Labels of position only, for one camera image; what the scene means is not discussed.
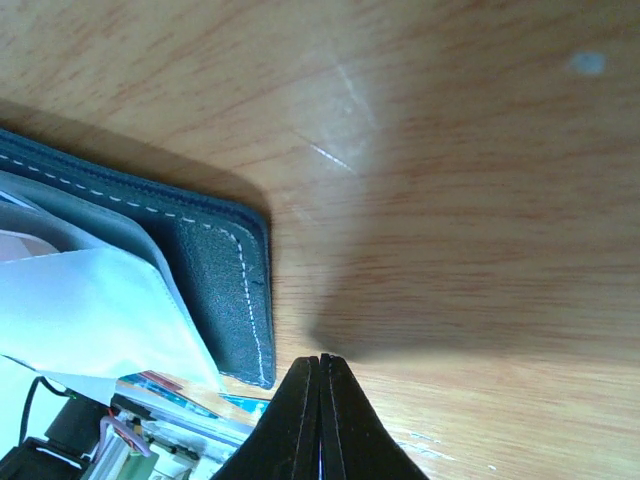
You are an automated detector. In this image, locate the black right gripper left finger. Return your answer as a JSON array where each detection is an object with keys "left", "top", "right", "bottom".
[{"left": 214, "top": 357, "right": 320, "bottom": 480}]

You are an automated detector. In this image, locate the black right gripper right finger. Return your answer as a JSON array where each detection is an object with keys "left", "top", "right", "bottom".
[{"left": 319, "top": 353, "right": 426, "bottom": 480}]

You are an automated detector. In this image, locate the dark blue card holder wallet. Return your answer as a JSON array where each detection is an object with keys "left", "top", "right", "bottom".
[{"left": 1, "top": 131, "right": 275, "bottom": 394}]

